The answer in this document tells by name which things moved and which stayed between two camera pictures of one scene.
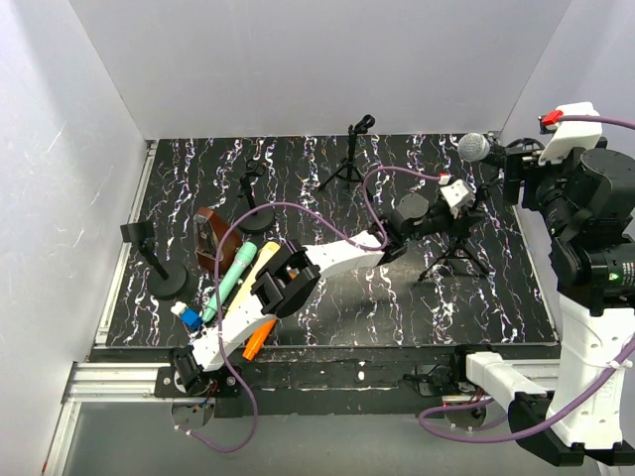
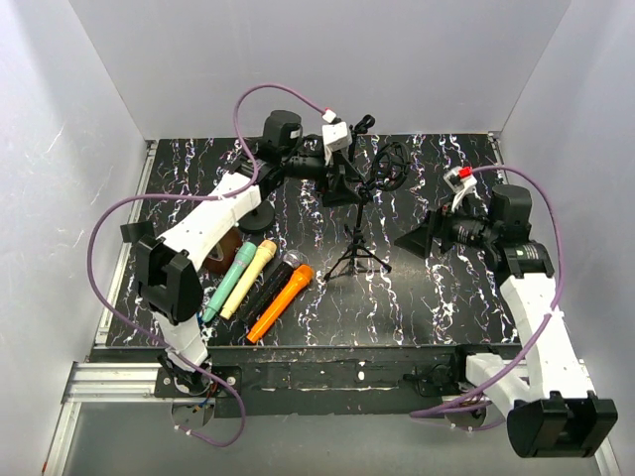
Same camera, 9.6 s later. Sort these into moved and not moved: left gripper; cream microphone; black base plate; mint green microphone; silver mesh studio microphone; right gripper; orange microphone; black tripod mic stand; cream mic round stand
Moved: silver mesh studio microphone; left gripper; right gripper; orange microphone
Not moved: cream mic round stand; cream microphone; black tripod mic stand; mint green microphone; black base plate
